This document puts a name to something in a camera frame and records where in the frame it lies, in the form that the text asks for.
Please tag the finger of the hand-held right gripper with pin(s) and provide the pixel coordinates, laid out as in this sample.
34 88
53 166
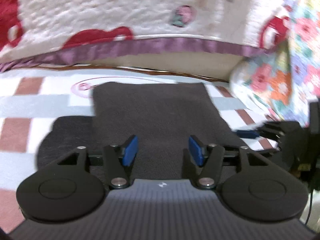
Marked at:
247 134

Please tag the cream bed base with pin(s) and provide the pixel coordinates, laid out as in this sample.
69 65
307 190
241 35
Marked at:
175 62

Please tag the checkered rug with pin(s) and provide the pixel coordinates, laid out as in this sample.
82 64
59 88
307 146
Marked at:
25 105

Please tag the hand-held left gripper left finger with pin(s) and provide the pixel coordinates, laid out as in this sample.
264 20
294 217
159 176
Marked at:
130 151

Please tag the dark brown knit sweater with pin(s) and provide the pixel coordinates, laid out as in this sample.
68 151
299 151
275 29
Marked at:
155 110

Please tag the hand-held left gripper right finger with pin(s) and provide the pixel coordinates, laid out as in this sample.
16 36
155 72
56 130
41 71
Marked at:
196 151

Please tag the floral patchwork quilt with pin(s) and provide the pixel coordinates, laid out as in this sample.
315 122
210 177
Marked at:
275 80

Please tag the white quilt with red bears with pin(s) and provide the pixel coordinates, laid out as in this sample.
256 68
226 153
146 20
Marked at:
100 10

